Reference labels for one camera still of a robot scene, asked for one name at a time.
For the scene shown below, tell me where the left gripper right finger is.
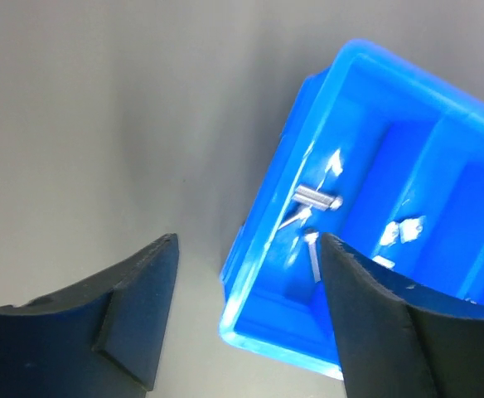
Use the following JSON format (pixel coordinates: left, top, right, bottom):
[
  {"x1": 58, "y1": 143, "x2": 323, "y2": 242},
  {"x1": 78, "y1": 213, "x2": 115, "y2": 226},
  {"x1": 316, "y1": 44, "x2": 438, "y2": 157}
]
[{"x1": 320, "y1": 233, "x2": 484, "y2": 397}]

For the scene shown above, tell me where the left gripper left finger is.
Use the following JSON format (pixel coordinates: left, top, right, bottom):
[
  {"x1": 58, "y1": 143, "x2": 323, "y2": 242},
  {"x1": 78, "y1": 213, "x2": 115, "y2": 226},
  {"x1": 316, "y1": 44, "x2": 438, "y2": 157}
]
[{"x1": 0, "y1": 234, "x2": 179, "y2": 397}]

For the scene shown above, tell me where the blue compartment bin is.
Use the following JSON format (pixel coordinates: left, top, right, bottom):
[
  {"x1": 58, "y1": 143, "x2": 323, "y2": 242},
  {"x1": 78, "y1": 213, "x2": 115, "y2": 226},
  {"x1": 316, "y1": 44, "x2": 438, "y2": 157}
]
[{"x1": 219, "y1": 40, "x2": 484, "y2": 379}]

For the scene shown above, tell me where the silver socket screw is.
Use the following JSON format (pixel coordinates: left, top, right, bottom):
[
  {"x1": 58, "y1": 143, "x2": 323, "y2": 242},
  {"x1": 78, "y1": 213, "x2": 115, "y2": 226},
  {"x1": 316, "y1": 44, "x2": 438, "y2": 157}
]
[
  {"x1": 293, "y1": 185, "x2": 343, "y2": 211},
  {"x1": 303, "y1": 229, "x2": 321, "y2": 283},
  {"x1": 278, "y1": 207, "x2": 312, "y2": 229}
]

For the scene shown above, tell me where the square slide nut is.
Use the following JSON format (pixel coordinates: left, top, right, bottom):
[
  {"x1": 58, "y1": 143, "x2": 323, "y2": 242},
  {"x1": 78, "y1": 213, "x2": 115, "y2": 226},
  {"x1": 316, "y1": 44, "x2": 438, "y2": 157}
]
[
  {"x1": 379, "y1": 221, "x2": 399, "y2": 246},
  {"x1": 372, "y1": 255, "x2": 395, "y2": 269},
  {"x1": 399, "y1": 216, "x2": 426, "y2": 244}
]

